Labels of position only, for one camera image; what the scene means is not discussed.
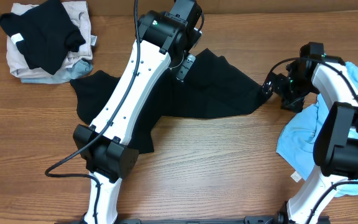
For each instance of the folded black shirt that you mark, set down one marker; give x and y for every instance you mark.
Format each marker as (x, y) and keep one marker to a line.
(43, 35)

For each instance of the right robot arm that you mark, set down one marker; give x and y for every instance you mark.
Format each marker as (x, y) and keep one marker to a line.
(335, 152)

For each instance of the light blue t-shirt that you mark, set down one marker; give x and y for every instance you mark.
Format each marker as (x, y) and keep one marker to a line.
(296, 141)

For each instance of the folded light blue denim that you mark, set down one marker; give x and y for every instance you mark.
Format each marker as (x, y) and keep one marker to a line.
(78, 70)

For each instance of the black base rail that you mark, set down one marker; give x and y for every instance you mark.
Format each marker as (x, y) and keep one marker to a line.
(194, 221)

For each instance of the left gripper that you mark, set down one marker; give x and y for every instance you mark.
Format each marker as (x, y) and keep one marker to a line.
(181, 73)

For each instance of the black polo shirt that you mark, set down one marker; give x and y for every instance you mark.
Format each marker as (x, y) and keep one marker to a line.
(212, 88)

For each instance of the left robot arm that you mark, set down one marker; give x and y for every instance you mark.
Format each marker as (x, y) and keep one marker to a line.
(163, 40)

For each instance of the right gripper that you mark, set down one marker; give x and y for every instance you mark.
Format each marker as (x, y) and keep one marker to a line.
(280, 81)

